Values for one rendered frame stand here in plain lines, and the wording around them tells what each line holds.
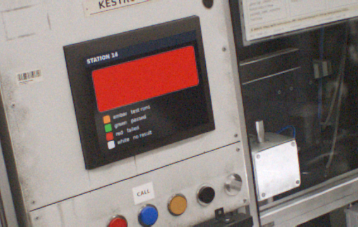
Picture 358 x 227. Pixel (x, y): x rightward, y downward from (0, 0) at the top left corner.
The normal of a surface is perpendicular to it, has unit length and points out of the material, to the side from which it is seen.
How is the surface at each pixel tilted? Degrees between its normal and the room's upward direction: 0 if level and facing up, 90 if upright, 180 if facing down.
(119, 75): 90
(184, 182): 90
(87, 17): 90
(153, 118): 90
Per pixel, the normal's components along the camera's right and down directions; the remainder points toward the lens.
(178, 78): 0.53, 0.14
